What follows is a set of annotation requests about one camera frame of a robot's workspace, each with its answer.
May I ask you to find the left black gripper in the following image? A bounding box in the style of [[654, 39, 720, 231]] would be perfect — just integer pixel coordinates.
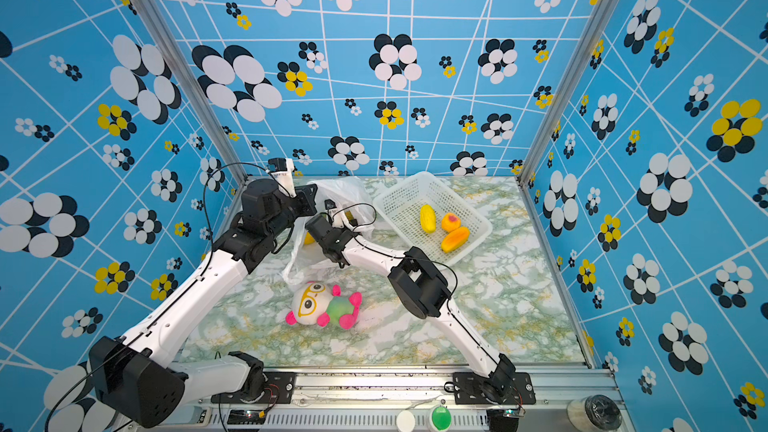
[[267, 182, 317, 242]]

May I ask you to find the translucent white plastic bag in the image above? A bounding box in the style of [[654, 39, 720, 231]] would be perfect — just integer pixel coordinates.
[[282, 177, 377, 291]]

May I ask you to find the yellow banana fruit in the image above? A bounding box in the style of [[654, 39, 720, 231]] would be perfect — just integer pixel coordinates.
[[419, 204, 437, 234]]

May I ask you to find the peach fruit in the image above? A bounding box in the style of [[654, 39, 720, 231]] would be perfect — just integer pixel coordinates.
[[441, 213, 462, 233]]

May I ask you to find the orange mango fruit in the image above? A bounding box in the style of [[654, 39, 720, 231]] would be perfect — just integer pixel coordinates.
[[441, 226, 470, 253]]

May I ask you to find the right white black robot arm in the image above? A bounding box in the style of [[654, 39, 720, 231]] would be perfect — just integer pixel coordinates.
[[306, 215, 516, 403]]

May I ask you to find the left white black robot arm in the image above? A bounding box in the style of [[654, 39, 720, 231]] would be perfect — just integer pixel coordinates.
[[88, 177, 318, 428]]

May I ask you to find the colourful plush toy with glasses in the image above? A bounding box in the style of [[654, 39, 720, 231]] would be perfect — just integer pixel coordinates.
[[285, 281, 363, 330]]

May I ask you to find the white plastic mesh basket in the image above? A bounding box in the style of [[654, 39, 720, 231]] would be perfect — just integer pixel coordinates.
[[373, 172, 493, 266]]

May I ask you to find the white round button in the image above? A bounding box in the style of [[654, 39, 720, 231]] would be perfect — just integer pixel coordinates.
[[395, 410, 416, 432]]

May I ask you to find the green round button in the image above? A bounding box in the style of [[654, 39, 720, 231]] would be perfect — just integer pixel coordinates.
[[426, 405, 452, 432]]

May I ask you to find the clear tape roll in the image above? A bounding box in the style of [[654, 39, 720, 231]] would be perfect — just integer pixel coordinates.
[[566, 395, 623, 432]]

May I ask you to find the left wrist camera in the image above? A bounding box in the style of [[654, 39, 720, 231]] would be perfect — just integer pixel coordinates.
[[268, 158, 296, 198]]

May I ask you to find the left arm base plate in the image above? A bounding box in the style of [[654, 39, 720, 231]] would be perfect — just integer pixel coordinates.
[[210, 370, 297, 405]]

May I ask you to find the aluminium front rail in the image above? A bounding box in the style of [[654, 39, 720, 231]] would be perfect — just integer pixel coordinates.
[[159, 363, 635, 431]]

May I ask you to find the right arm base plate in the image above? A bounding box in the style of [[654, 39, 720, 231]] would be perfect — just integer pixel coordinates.
[[450, 372, 537, 406]]

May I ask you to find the left aluminium corner post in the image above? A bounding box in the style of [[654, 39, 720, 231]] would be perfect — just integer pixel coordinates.
[[132, 0, 247, 186]]

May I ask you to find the aluminium corner post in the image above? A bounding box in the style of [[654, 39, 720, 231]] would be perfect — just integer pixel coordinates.
[[520, 0, 620, 185], [132, 0, 247, 186]]

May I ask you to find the right aluminium corner post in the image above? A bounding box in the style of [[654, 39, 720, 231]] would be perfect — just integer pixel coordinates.
[[520, 0, 620, 185]]

